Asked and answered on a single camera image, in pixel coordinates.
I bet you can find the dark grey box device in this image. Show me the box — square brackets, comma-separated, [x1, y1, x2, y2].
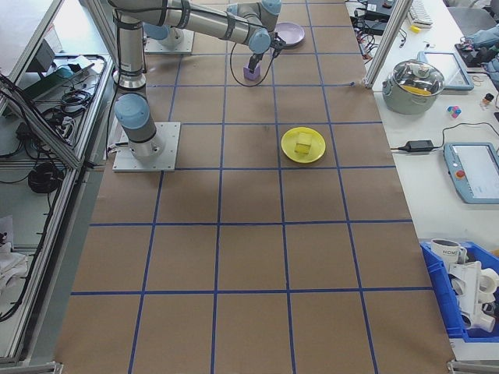
[26, 38, 59, 73]

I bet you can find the aluminium bar post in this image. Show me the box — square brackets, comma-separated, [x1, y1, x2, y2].
[364, 0, 414, 90]

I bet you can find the grey cooking pot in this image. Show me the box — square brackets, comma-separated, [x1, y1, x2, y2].
[381, 58, 446, 115]

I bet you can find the glass pot lid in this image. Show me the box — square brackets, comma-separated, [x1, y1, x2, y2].
[391, 58, 445, 97]

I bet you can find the black cable coil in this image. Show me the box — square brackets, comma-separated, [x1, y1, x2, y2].
[27, 162, 65, 194]
[58, 88, 93, 114]

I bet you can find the blue plastic bin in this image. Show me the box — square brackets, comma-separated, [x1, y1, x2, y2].
[419, 239, 499, 344]

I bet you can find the black power adapter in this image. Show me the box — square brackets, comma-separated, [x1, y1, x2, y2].
[405, 139, 436, 153]

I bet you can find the white round plate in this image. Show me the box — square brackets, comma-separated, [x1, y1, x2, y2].
[274, 21, 307, 48]

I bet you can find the yellow foam block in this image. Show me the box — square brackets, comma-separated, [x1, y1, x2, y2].
[294, 132, 314, 155]

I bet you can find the white pipe fitting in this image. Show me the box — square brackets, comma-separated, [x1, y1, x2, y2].
[446, 259, 499, 332]

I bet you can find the black power adapter cable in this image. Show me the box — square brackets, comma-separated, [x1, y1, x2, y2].
[433, 122, 499, 150]

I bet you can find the yellow round plate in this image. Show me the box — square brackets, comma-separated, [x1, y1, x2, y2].
[281, 126, 327, 164]

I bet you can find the white printed mug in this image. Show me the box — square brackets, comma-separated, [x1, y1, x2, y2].
[430, 238, 469, 270]

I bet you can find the white crumpled cloth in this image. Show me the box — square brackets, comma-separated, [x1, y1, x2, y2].
[0, 216, 30, 309]

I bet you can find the light blue teach pendant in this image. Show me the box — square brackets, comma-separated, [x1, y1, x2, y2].
[443, 142, 499, 204]
[417, 50, 477, 93]

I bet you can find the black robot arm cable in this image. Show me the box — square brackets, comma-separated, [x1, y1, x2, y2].
[228, 37, 276, 88]

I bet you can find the white keyboard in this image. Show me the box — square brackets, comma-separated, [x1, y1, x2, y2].
[407, 0, 434, 29]

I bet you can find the white square base plate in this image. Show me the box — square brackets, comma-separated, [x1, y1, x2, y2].
[111, 121, 182, 173]
[143, 30, 195, 55]

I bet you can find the green flat board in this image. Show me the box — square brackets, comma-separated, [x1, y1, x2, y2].
[21, 64, 97, 101]

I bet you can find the black box device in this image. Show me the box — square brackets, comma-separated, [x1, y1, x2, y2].
[352, 0, 395, 36]

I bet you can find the V-shaped aluminium bar frame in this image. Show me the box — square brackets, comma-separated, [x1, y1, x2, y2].
[0, 0, 120, 369]

